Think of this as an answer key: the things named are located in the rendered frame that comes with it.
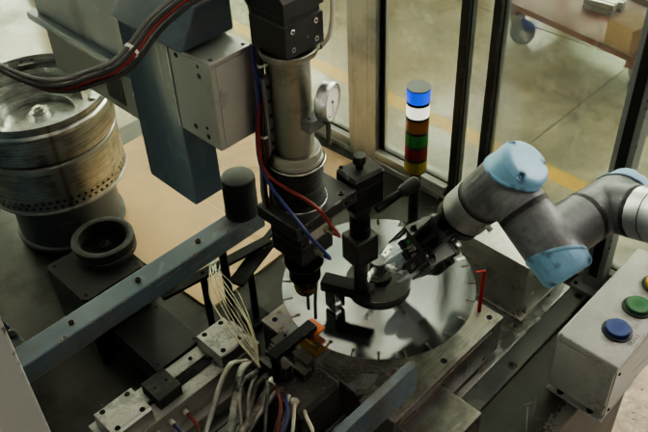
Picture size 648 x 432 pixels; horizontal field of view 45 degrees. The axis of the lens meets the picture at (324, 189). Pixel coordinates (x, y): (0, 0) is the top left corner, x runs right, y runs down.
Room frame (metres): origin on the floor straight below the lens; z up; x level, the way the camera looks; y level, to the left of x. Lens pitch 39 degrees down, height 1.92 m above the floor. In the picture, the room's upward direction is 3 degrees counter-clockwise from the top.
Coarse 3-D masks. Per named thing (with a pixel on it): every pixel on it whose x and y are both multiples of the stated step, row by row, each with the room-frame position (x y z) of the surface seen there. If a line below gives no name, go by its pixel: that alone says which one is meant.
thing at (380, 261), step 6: (390, 246) 0.97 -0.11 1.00; (384, 252) 0.96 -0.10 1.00; (378, 258) 0.94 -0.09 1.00; (384, 258) 0.94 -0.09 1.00; (372, 264) 0.93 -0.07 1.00; (378, 264) 0.93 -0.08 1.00; (384, 264) 0.93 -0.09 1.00; (372, 270) 0.92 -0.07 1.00; (378, 270) 0.92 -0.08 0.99; (384, 270) 0.93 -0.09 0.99; (390, 270) 0.92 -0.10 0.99; (396, 270) 0.92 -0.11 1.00; (402, 270) 0.91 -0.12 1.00; (372, 276) 0.91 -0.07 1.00; (378, 276) 0.92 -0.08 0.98
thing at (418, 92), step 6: (408, 84) 1.23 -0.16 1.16; (414, 84) 1.23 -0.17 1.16; (420, 84) 1.23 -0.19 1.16; (426, 84) 1.23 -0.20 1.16; (408, 90) 1.22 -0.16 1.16; (414, 90) 1.21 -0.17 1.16; (420, 90) 1.21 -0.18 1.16; (426, 90) 1.21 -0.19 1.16; (408, 96) 1.22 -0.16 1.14; (414, 96) 1.21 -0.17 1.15; (420, 96) 1.20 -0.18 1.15; (426, 96) 1.21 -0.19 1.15; (408, 102) 1.22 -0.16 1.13; (414, 102) 1.21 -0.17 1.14; (420, 102) 1.20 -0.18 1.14; (426, 102) 1.21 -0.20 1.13
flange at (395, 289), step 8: (368, 264) 0.97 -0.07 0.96; (392, 264) 0.97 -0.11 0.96; (352, 272) 0.95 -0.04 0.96; (392, 272) 0.95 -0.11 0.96; (376, 280) 0.92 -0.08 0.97; (384, 280) 0.92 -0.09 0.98; (392, 280) 0.93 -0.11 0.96; (408, 280) 0.93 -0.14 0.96; (376, 288) 0.91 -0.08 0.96; (384, 288) 0.91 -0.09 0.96; (392, 288) 0.91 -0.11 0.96; (400, 288) 0.91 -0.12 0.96; (408, 288) 0.91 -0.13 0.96; (376, 296) 0.90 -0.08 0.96; (384, 296) 0.89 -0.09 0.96; (392, 296) 0.89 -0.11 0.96; (400, 296) 0.89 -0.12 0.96; (368, 304) 0.89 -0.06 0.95; (376, 304) 0.88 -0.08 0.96; (384, 304) 0.88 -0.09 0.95; (392, 304) 0.89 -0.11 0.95
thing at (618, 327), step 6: (612, 318) 0.87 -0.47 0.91; (618, 318) 0.87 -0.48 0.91; (606, 324) 0.86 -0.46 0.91; (612, 324) 0.86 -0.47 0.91; (618, 324) 0.86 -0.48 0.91; (624, 324) 0.85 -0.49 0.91; (606, 330) 0.85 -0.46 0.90; (612, 330) 0.84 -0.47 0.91; (618, 330) 0.84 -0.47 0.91; (624, 330) 0.84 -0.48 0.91; (630, 330) 0.84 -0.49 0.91; (612, 336) 0.84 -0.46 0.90; (618, 336) 0.83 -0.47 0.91; (624, 336) 0.83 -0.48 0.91
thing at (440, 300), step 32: (384, 224) 1.09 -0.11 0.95; (288, 288) 0.93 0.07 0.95; (416, 288) 0.92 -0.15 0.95; (448, 288) 0.91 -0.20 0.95; (320, 320) 0.86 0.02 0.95; (352, 320) 0.85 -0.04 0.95; (384, 320) 0.85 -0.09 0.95; (416, 320) 0.85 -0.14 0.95; (448, 320) 0.84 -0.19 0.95; (384, 352) 0.79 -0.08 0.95; (416, 352) 0.78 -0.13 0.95
